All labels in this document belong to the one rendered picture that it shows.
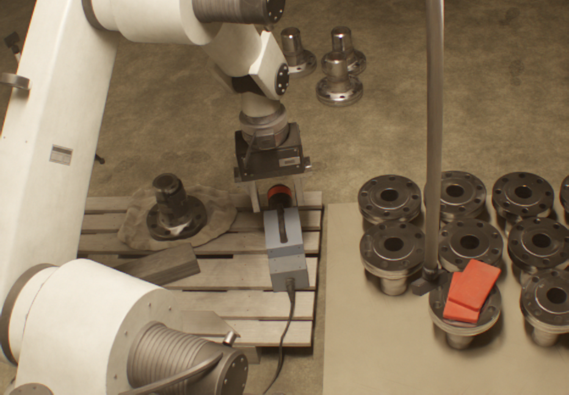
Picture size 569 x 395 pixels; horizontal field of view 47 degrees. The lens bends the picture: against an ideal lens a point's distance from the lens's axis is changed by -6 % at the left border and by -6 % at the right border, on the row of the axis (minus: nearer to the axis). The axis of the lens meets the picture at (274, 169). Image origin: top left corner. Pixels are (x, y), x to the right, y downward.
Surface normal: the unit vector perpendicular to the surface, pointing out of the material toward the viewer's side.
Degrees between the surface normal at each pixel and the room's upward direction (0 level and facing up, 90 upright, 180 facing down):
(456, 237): 0
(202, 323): 0
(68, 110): 90
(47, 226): 90
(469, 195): 0
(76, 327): 28
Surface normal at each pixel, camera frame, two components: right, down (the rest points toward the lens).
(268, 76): 0.91, 0.16
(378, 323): -0.13, -0.76
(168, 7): -0.37, 0.49
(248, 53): 0.71, 0.57
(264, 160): 0.07, 0.64
